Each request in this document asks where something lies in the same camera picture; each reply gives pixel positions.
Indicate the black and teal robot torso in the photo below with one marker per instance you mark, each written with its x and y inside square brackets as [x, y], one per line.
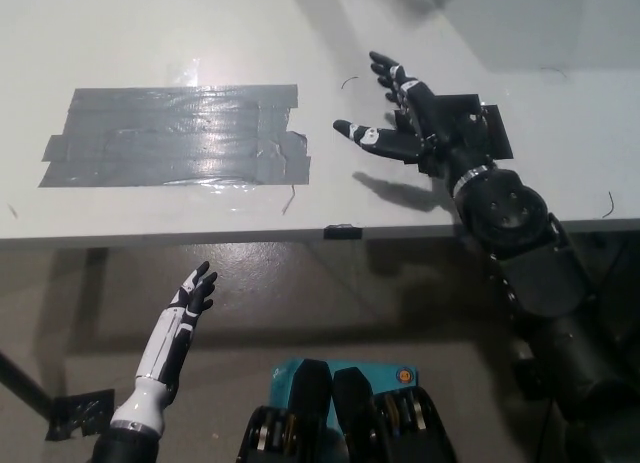
[345, 413]

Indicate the black table leg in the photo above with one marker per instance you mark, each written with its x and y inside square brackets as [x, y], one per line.
[25, 383]

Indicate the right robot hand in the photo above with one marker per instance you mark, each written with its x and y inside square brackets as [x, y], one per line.
[440, 128]

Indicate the grey duct tape patch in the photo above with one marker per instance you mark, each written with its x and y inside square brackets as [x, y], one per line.
[175, 138]

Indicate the small black tape strip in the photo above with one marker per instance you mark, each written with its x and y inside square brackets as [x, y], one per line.
[343, 231]

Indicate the black tape square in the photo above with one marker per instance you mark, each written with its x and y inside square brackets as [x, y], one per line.
[500, 133]

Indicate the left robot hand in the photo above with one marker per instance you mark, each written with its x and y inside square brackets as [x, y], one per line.
[172, 333]

